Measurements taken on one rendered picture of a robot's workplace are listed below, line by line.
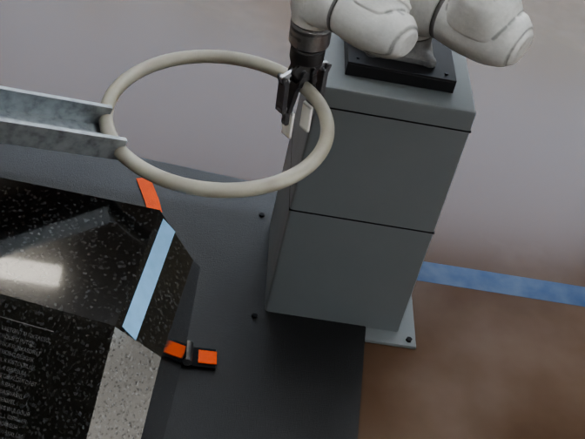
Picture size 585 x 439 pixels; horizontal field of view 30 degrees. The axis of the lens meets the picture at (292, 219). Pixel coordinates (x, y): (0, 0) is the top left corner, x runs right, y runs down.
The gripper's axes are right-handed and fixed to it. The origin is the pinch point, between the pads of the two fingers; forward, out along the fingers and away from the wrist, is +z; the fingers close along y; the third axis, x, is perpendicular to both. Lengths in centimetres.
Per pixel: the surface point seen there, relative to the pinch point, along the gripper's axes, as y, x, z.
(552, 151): -163, -35, 94
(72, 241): 63, 13, -2
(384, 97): -31.1, -3.8, 6.3
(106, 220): 55, 10, -2
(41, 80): -10, -146, 81
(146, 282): 56, 26, 1
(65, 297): 72, 25, -2
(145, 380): 64, 41, 9
